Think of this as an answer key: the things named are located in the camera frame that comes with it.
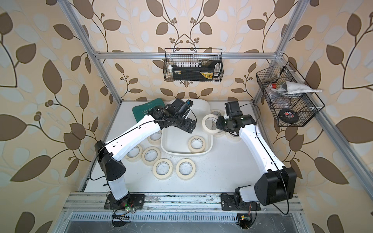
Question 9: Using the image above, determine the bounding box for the cream tape roll five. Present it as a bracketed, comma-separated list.
[211, 109, 224, 117]

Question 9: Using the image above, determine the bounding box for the cream tape roll ten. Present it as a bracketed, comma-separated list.
[202, 114, 220, 135]

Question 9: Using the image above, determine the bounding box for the cream tape roll two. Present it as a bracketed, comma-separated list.
[188, 136, 206, 153]

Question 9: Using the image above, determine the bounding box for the cream tape roll one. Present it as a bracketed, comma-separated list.
[175, 159, 196, 181]

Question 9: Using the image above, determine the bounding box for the cream tape roll four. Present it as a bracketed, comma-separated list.
[141, 147, 161, 166]

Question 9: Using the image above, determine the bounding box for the cream tape roll three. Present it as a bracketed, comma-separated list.
[125, 144, 143, 162]

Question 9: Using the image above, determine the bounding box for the cream tape roll seven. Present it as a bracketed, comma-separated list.
[225, 132, 241, 142]

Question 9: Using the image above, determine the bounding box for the cream tape roll nine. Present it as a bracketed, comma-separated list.
[213, 130, 225, 138]

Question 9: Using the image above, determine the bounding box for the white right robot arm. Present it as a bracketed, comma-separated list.
[216, 115, 297, 206]

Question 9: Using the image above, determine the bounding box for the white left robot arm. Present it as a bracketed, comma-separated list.
[95, 106, 197, 201]

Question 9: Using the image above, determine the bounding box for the white plastic storage box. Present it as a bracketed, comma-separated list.
[161, 99, 213, 157]

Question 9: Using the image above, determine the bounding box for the cream tape roll eight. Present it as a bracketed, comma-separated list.
[147, 130, 162, 146]

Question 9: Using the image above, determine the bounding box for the black yellow box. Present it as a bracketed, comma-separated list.
[172, 67, 214, 82]

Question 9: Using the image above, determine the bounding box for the black tape roll red label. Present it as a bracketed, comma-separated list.
[278, 109, 299, 124]

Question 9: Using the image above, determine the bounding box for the green tool case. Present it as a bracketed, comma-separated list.
[132, 98, 165, 122]

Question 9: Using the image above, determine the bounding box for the grey cloth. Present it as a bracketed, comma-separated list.
[276, 81, 322, 95]

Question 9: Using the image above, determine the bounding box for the black wire basket back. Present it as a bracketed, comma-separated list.
[163, 47, 224, 82]

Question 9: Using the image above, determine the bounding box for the black wire basket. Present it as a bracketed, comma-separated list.
[256, 61, 325, 127]
[163, 47, 224, 82]

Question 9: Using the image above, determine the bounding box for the black wire basket right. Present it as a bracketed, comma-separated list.
[256, 61, 325, 127]

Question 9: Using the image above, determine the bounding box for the aluminium frame back bar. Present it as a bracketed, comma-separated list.
[94, 51, 277, 60]

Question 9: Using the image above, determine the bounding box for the aluminium frame post right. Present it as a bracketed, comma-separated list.
[252, 0, 311, 105]

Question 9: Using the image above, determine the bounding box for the aluminium frame post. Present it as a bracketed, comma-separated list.
[57, 0, 122, 105]
[252, 0, 311, 105]

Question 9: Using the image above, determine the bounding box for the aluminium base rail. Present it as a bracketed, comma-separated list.
[62, 192, 304, 214]

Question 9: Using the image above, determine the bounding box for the aluminium frame post left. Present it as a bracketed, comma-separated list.
[57, 0, 122, 105]

